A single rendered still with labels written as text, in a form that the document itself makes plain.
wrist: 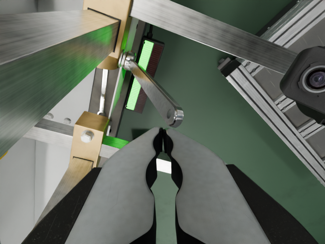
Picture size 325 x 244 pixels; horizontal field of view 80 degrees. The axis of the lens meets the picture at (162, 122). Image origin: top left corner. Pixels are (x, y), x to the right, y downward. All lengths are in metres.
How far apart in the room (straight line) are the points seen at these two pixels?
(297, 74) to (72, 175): 0.34
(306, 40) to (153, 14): 0.92
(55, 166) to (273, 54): 0.70
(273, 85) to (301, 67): 0.91
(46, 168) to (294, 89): 0.75
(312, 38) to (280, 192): 1.32
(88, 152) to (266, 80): 0.90
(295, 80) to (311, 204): 2.14
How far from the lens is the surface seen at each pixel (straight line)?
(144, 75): 0.19
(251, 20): 1.21
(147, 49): 0.43
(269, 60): 0.30
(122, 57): 0.29
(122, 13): 0.25
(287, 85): 0.20
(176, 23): 0.26
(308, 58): 0.20
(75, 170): 0.38
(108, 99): 0.48
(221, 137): 1.44
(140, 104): 0.47
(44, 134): 0.41
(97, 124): 0.36
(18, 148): 0.66
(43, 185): 0.87
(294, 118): 1.27
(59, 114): 0.64
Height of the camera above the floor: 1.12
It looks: 59 degrees down
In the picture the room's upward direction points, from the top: 179 degrees clockwise
